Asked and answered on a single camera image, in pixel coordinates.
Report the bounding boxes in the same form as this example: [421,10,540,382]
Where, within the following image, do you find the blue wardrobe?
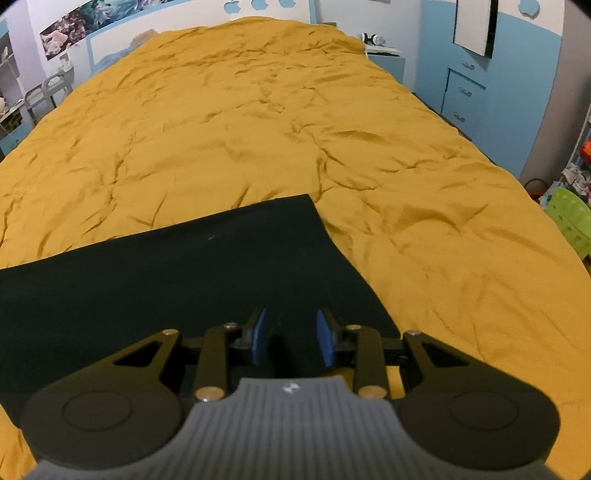
[413,0,568,183]

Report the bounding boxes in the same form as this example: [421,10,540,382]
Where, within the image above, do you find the white blue bookshelf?
[0,28,24,93]

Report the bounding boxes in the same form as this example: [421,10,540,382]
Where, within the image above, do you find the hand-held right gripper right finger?
[315,308,475,401]

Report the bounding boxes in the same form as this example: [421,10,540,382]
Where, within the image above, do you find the white wardrobe door panel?
[452,0,499,58]

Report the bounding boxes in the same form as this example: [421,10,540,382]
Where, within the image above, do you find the blue pillow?
[95,28,160,70]

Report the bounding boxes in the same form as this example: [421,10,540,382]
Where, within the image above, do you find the shoe rack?
[561,111,591,195]

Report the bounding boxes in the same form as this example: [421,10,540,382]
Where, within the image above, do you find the blue nightstand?
[367,46,407,84]

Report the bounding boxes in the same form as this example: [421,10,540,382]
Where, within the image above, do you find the black pants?
[0,194,402,430]

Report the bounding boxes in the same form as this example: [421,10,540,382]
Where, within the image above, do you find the wall poster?
[39,0,139,61]

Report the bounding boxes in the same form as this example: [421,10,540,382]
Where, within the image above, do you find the green plastic basket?
[545,187,591,261]

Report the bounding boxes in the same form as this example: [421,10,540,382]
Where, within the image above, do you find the grey chair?
[44,70,75,109]
[23,88,48,126]

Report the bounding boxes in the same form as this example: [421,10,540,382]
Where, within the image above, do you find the white blue headboard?
[88,0,317,77]

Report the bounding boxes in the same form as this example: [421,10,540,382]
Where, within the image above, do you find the desk with blue drawer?
[0,99,38,158]

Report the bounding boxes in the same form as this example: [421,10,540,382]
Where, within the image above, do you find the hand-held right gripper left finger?
[112,308,269,401]

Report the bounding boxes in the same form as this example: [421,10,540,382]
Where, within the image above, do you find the yellow quilted blanket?
[0,16,591,480]

